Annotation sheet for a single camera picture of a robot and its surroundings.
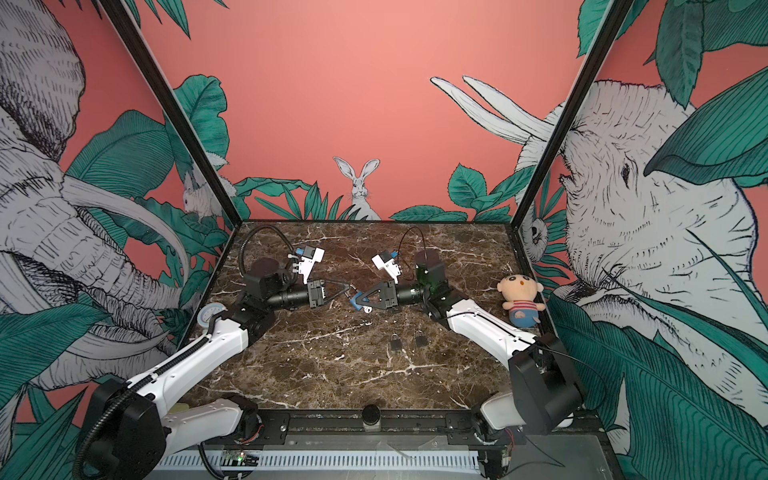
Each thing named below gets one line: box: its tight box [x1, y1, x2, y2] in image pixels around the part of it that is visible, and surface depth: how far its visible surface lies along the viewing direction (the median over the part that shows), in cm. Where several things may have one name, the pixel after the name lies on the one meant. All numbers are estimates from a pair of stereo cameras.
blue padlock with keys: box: [350, 291, 373, 314], surface depth 71 cm
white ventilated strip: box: [155, 453, 481, 471], surface depth 71 cm
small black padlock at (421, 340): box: [416, 329, 429, 346], surface depth 92 cm
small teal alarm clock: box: [197, 302, 228, 329], surface depth 92 cm
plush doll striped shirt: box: [497, 274, 546, 329], surface depth 95 cm
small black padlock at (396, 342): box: [391, 333, 402, 351], surface depth 90 cm
